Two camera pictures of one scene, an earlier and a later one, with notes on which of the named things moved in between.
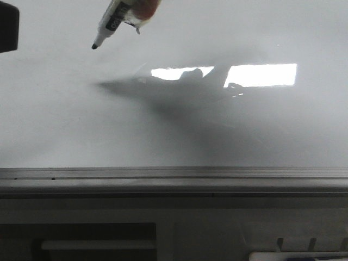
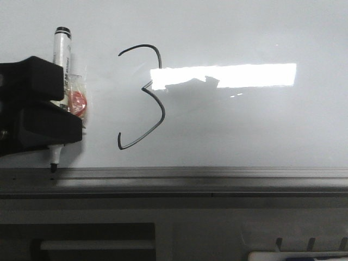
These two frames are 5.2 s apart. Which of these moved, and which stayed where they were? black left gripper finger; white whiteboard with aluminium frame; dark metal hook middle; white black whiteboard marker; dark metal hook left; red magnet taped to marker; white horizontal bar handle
Moved: red magnet taped to marker; white black whiteboard marker; black left gripper finger
Stayed: dark metal hook middle; dark metal hook left; white whiteboard with aluminium frame; white horizontal bar handle
